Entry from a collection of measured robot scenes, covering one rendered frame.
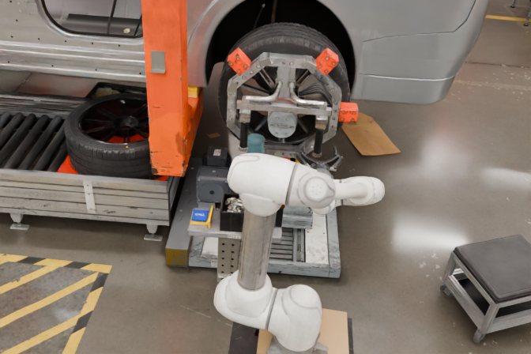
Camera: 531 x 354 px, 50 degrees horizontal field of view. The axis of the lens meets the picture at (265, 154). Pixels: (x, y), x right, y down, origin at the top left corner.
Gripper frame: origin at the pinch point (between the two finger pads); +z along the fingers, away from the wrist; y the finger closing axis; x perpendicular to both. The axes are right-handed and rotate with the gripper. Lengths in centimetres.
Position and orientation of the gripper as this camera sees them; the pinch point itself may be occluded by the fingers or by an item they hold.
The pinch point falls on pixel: (318, 148)
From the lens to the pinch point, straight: 251.4
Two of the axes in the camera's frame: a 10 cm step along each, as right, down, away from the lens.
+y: 10.0, 0.8, -0.1
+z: 0.5, -5.6, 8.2
